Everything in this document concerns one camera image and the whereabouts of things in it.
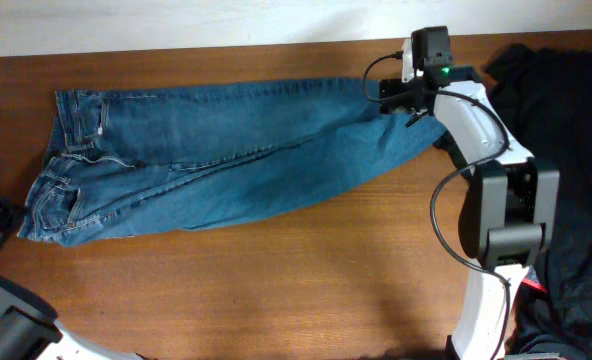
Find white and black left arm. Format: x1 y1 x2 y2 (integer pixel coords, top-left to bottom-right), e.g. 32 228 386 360
0 196 145 360

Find black garment pile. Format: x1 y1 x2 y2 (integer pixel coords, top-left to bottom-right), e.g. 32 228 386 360
485 44 592 359

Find blue denim jeans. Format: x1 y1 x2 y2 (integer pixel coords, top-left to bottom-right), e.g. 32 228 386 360
19 78 445 246

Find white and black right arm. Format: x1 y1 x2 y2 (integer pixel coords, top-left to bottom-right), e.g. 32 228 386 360
376 26 560 360

